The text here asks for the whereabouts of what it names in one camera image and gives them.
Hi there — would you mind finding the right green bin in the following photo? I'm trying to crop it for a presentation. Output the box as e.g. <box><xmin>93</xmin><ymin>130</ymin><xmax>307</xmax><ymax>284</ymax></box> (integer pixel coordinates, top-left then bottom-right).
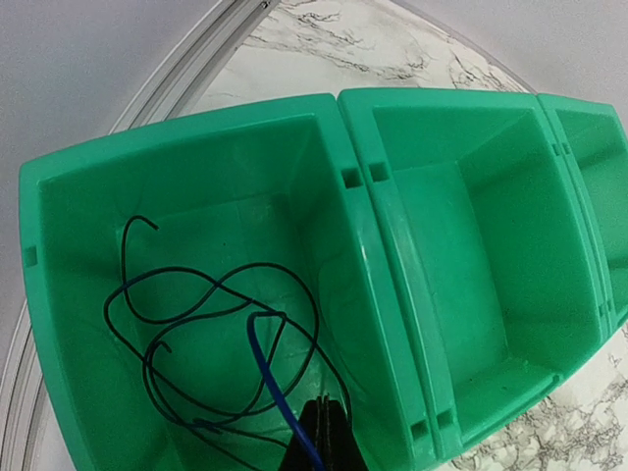
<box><xmin>538</xmin><ymin>94</ymin><xmax>627</xmax><ymax>334</ymax></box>

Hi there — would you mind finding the blue cable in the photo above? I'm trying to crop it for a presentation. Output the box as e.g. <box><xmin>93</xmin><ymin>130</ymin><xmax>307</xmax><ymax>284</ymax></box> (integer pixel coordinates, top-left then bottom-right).
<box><xmin>247</xmin><ymin>311</ymin><xmax>325</xmax><ymax>471</ymax></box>

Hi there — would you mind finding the black cable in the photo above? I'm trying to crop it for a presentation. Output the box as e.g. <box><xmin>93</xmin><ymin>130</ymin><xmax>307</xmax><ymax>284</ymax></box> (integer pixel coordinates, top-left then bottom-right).
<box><xmin>141</xmin><ymin>262</ymin><xmax>354</xmax><ymax>457</ymax></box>
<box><xmin>103</xmin><ymin>214</ymin><xmax>259</xmax><ymax>354</ymax></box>

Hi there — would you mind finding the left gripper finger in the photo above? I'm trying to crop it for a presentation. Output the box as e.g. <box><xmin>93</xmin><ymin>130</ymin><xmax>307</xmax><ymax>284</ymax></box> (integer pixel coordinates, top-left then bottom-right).
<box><xmin>323</xmin><ymin>399</ymin><xmax>368</xmax><ymax>471</ymax></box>
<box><xmin>279</xmin><ymin>399</ymin><xmax>324</xmax><ymax>471</ymax></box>

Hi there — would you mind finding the green bin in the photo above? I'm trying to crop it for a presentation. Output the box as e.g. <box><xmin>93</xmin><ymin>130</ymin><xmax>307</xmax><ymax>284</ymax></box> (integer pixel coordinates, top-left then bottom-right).
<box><xmin>19</xmin><ymin>94</ymin><xmax>432</xmax><ymax>470</ymax></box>
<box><xmin>339</xmin><ymin>88</ymin><xmax>615</xmax><ymax>464</ymax></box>
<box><xmin>538</xmin><ymin>94</ymin><xmax>627</xmax><ymax>334</ymax></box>

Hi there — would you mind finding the middle green bin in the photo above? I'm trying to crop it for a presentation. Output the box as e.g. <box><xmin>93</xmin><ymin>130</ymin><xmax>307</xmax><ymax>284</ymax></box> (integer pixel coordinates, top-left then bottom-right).
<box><xmin>339</xmin><ymin>88</ymin><xmax>615</xmax><ymax>464</ymax></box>

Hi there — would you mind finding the left green bin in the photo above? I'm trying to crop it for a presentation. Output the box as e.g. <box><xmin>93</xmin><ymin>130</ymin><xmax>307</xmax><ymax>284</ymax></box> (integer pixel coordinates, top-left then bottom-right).
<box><xmin>19</xmin><ymin>94</ymin><xmax>432</xmax><ymax>470</ymax></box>

